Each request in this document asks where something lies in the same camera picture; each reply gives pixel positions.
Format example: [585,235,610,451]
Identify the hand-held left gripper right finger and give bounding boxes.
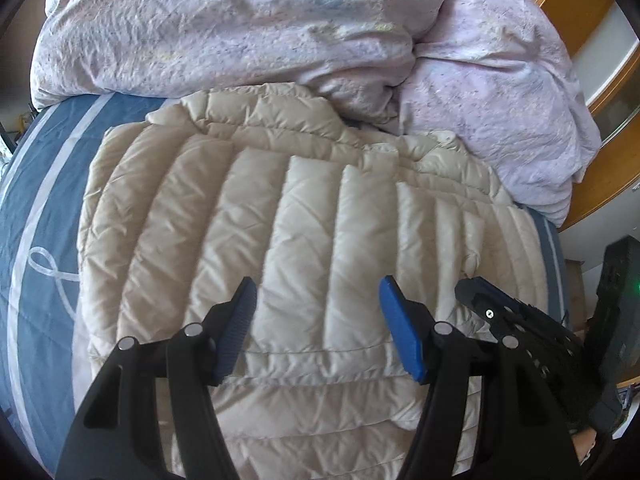
[378,275,584,480]

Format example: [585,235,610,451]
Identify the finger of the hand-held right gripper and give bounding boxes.
[454,276,601,427]

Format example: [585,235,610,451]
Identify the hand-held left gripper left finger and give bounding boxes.
[55,276,258,480]

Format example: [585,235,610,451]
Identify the cream puffer jacket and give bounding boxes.
[75,82,561,480]

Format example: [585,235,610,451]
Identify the blue white striped bedsheet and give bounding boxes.
[0,91,568,476]

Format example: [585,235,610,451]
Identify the pink crumpled duvet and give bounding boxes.
[30,0,603,228]

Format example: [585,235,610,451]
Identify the wooden furniture frame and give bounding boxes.
[537,0,640,233]

